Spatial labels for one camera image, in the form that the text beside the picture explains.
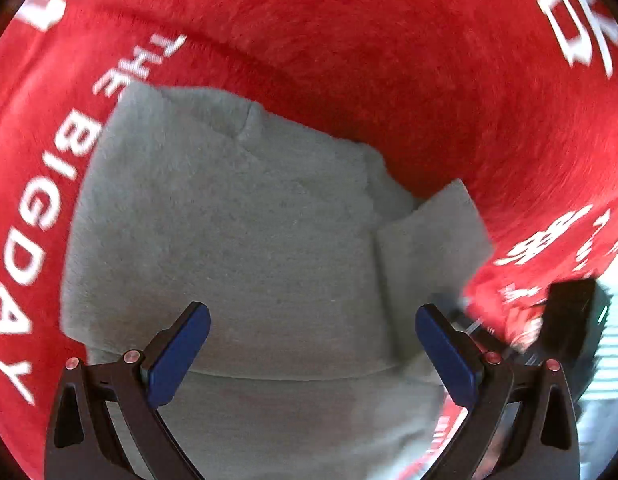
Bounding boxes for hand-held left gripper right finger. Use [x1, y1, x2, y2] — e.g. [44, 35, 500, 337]
[415, 304, 581, 480]

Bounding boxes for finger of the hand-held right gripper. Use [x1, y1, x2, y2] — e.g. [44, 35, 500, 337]
[451, 302, 546, 361]

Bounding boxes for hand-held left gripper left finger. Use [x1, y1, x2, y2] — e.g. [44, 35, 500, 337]
[44, 301, 211, 480]

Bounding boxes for grey fleece garment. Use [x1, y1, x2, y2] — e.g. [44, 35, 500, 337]
[60, 81, 495, 480]

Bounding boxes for red printed blanket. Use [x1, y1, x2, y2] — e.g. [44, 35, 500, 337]
[0, 0, 618, 480]

